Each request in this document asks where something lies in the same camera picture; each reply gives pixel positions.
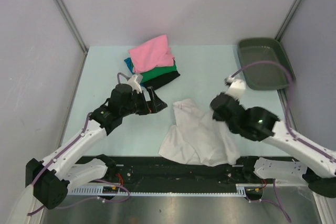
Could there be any pink folded t shirt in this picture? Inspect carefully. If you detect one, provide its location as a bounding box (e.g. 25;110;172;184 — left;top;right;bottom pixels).
128;35;174;73

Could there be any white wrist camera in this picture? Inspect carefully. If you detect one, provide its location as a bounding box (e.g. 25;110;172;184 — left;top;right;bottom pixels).
224;76;246;100
127;74;143;94

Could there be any left aluminium frame post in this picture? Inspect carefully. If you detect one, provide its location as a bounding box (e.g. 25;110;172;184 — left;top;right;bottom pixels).
53;0;88;55

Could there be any aluminium frame post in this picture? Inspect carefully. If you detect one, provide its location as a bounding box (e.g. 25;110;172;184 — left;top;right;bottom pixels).
275;0;303;41
53;0;88;55

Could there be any white t shirt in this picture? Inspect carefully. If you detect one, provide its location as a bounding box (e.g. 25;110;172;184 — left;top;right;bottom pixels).
159;99;240;167

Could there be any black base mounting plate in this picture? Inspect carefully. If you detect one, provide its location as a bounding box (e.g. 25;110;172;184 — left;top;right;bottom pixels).
78;155;263;193

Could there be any dark green plastic bin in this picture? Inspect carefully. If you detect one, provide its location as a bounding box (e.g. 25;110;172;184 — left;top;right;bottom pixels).
237;37;296;91

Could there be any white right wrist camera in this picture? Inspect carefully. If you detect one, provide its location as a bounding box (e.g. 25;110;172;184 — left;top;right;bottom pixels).
224;76;246;100

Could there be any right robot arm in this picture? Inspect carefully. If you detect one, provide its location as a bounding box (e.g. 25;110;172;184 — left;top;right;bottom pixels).
210;93;335;198

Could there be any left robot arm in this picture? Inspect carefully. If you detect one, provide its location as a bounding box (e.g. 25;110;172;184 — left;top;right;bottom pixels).
25;84;167;209

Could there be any black folded t shirt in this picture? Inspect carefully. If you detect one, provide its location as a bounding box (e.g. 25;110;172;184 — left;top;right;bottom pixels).
143;71;180;90

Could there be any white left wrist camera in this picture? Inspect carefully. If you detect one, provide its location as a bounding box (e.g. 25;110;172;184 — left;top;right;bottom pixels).
127;74;143;94

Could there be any right aluminium frame post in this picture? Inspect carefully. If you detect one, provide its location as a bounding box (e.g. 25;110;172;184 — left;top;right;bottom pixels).
275;0;303;41

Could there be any white slotted cable duct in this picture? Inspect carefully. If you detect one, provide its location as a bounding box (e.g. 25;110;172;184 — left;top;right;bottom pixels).
67;183;265;197

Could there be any blue folded t shirt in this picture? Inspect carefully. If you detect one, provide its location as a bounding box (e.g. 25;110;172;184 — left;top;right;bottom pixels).
124;57;135;74

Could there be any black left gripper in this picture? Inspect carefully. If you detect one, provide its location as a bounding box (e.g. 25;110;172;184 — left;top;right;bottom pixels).
120;87;166;116

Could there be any green folded t shirt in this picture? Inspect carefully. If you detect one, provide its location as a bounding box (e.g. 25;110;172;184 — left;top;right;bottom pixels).
140;62;177;82

